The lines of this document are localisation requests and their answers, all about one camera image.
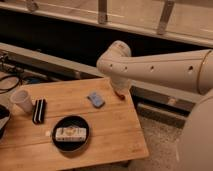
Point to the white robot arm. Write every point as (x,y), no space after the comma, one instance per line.
(191,71)

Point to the black round plate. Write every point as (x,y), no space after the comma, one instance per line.
(71,121)

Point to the white patterned rectangular box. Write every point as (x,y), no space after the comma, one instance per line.
(70,134)

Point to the translucent plastic cup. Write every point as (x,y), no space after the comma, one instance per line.
(23,100)

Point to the dark object at left edge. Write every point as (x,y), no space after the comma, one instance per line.
(4,118)

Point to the red handled tool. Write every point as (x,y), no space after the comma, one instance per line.
(121,96)

